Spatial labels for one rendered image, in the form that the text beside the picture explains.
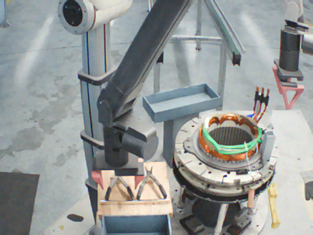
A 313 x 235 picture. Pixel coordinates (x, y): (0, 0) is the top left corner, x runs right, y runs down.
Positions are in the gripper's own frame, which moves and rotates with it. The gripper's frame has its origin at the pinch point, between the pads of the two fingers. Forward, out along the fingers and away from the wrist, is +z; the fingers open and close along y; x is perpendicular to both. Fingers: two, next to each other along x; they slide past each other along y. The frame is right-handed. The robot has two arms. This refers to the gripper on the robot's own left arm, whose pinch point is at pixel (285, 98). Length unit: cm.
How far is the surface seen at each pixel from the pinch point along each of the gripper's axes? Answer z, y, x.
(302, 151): 50, 45, -28
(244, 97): 113, 215, -26
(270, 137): 12.1, 0.0, 3.0
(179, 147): 19.4, 6.0, 28.1
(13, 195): 118, 81, 139
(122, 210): 24, -16, 42
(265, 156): 19.0, 0.6, 3.1
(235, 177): 21.0, -6.2, 12.7
